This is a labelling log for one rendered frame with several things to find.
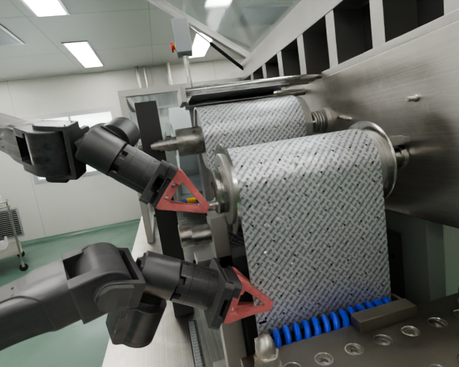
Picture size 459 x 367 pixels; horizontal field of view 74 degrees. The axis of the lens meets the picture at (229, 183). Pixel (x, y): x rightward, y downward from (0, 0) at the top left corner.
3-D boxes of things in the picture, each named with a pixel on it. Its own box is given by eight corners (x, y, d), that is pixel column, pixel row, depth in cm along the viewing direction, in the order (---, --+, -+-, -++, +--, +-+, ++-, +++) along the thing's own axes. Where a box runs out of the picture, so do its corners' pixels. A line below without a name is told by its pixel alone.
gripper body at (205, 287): (221, 333, 40) (167, 320, 38) (209, 296, 50) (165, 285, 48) (239, 287, 40) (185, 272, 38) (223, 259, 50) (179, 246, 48)
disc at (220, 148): (221, 217, 58) (210, 139, 55) (224, 216, 58) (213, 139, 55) (242, 250, 44) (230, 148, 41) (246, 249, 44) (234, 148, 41)
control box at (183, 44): (173, 59, 101) (167, 27, 100) (192, 56, 102) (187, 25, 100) (171, 53, 94) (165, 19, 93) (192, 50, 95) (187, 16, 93)
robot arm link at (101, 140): (63, 161, 43) (79, 127, 41) (84, 145, 49) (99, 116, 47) (109, 186, 44) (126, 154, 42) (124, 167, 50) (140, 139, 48)
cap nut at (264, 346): (250, 361, 41) (245, 330, 41) (276, 353, 42) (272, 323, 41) (259, 381, 38) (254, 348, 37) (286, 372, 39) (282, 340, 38)
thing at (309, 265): (259, 341, 47) (242, 227, 45) (389, 303, 52) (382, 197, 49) (260, 344, 47) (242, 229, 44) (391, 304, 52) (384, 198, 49)
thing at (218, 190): (213, 168, 45) (221, 218, 46) (226, 166, 45) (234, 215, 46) (205, 167, 52) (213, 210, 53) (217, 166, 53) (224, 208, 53)
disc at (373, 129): (341, 192, 63) (338, 120, 60) (343, 192, 63) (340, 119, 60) (394, 215, 49) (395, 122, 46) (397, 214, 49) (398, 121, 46)
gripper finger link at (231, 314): (269, 335, 44) (209, 321, 42) (254, 309, 51) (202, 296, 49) (285, 292, 44) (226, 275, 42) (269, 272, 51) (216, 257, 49)
